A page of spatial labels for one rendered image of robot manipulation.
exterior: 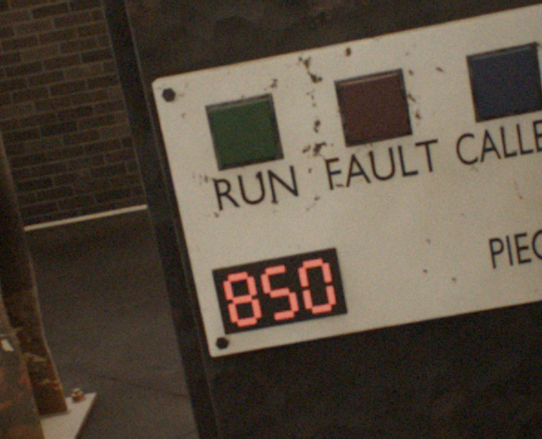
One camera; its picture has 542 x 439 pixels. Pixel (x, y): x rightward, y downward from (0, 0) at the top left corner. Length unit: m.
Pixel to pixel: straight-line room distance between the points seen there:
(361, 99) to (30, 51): 6.21
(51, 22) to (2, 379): 3.70
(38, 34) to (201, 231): 6.15
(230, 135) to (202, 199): 0.05
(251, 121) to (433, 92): 0.11
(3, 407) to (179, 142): 2.79
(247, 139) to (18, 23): 6.19
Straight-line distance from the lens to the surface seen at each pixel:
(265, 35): 0.71
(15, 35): 6.88
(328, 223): 0.71
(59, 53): 6.83
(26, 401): 3.44
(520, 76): 0.70
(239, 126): 0.70
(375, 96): 0.69
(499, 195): 0.72
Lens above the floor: 1.30
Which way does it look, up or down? 12 degrees down
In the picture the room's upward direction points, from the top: 11 degrees counter-clockwise
